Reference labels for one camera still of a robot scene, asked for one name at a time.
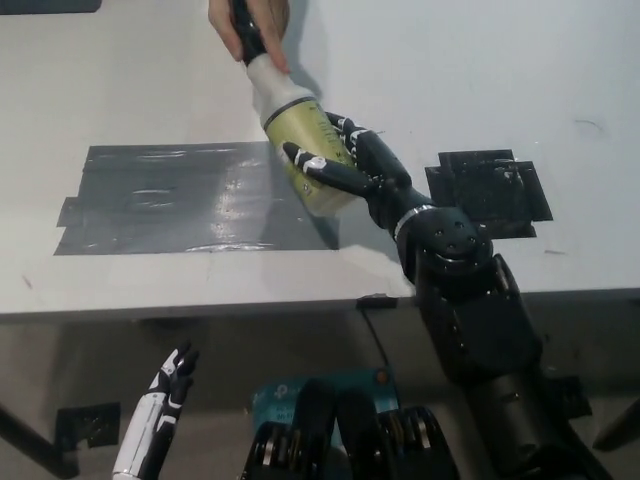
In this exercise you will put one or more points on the dark table leg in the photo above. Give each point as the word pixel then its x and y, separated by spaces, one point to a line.
pixel 620 425
pixel 35 432

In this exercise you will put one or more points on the grey duct tape patch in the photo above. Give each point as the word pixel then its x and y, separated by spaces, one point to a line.
pixel 165 210

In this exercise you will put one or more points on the black robot legs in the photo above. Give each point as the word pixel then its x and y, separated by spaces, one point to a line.
pixel 360 440

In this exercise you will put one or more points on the teal router box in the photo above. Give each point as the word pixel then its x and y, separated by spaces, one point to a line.
pixel 277 397

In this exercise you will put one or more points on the small black tape strip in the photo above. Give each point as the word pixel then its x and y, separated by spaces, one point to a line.
pixel 376 301

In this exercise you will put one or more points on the bare person hand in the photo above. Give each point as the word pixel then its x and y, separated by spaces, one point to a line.
pixel 272 25

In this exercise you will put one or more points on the black floor tape patch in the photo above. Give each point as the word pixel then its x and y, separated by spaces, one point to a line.
pixel 575 397
pixel 87 425

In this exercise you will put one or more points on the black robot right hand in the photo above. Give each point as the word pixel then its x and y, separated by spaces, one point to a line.
pixel 385 170

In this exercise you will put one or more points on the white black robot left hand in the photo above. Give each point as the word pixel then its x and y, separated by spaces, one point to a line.
pixel 145 430

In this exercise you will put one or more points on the spray bottle with black trigger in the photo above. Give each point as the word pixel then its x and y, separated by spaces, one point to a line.
pixel 300 125

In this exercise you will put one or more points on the dark flat box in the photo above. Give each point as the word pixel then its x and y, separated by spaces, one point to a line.
pixel 50 4

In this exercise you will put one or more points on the black tape marked spot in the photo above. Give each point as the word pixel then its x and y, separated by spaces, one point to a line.
pixel 490 185

